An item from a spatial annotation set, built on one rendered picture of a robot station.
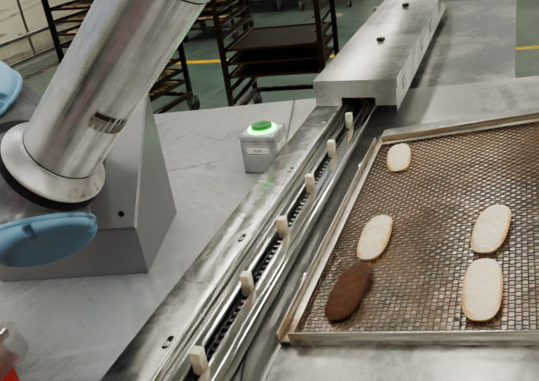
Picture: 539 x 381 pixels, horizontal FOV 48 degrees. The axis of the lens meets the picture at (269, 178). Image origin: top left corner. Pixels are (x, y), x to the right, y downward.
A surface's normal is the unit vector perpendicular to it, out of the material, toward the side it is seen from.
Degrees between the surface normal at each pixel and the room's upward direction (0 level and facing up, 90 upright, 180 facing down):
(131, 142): 40
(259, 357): 0
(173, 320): 0
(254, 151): 90
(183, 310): 0
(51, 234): 131
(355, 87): 90
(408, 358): 10
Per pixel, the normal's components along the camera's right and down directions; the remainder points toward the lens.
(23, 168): 0.09, -0.26
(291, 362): -0.29, -0.88
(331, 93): -0.34, 0.45
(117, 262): -0.10, 0.44
